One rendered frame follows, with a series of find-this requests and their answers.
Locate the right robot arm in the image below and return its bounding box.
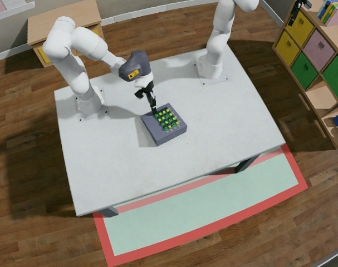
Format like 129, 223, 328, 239
42, 16, 153, 115

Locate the grey switch panel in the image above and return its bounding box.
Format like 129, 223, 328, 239
141, 103, 187, 147

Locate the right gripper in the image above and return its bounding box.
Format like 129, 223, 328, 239
141, 80, 157, 115

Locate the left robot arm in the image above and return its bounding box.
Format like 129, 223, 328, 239
196, 0, 259, 80

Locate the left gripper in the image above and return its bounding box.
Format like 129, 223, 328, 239
288, 0, 307, 26

